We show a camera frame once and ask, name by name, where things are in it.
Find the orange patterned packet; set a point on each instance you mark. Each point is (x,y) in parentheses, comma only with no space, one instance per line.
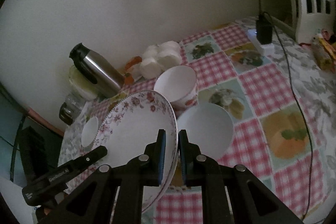
(132,70)

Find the red rimmed white bowl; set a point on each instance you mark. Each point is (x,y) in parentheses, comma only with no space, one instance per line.
(179,86)

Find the stainless steel thermos jug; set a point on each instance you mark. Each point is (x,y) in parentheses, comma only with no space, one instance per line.
(97,70)

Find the napa cabbage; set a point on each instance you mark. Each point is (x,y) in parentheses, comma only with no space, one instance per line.
(81,85)

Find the plain white bowl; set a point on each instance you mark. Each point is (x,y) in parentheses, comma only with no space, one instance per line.
(210,127)

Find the white power strip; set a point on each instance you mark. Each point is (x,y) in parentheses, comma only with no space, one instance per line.
(263,49)

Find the white toilet paper pack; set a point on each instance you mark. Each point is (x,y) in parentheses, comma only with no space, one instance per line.
(159,58)

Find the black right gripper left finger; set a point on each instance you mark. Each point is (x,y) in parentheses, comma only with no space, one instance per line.
(149,166)

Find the black power adapter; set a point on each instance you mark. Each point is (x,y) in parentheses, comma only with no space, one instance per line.
(264,29)

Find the small white saucer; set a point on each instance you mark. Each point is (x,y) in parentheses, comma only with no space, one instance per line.
(89,132)

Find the glass jar with dark lid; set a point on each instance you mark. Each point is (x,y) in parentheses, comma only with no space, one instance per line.
(71,108)

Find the white plastic basket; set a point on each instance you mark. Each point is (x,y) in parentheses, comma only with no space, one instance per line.
(313,16)

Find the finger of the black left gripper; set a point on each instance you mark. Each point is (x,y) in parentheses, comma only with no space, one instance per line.
(43,189)

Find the yellow snack packet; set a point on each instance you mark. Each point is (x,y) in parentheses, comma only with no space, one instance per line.
(323,48)

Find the floral rimmed white plate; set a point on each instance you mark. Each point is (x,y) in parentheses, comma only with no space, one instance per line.
(131,125)

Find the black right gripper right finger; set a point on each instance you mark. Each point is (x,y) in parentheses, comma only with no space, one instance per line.
(195,166)

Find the checkered fruit tablecloth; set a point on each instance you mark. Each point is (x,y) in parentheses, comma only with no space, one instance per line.
(283,107)

